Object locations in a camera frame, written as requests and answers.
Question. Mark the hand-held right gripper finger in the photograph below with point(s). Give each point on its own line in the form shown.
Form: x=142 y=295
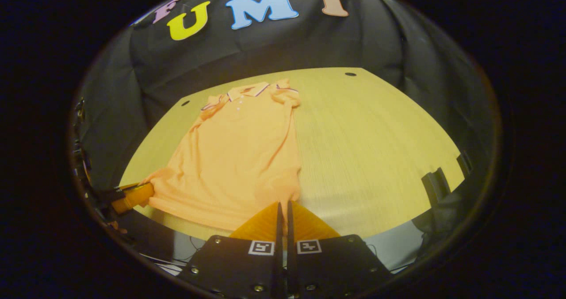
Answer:
x=278 y=237
x=289 y=237

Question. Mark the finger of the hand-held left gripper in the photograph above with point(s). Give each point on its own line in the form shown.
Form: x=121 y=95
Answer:
x=132 y=197

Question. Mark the black backdrop cloth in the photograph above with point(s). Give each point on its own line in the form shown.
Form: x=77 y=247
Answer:
x=353 y=38

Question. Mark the orange polo T-shirt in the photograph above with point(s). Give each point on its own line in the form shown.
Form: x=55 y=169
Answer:
x=239 y=157

